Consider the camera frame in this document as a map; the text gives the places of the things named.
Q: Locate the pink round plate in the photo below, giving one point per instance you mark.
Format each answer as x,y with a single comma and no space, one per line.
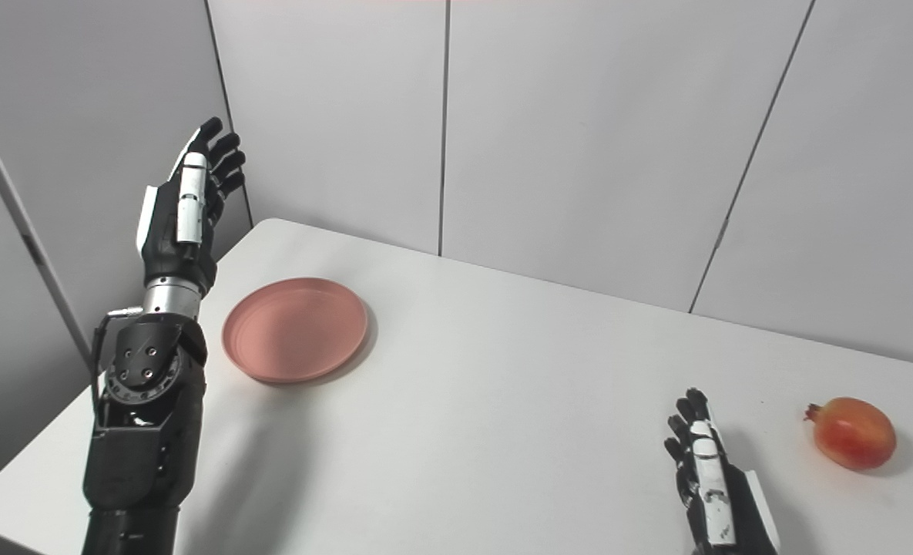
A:
294,330

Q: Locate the red yellow pomegranate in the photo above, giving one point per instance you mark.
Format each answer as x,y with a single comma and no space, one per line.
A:
857,435

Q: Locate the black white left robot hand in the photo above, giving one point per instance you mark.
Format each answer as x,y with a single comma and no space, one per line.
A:
175,239

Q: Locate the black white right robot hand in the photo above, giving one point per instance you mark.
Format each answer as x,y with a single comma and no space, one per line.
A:
722,501

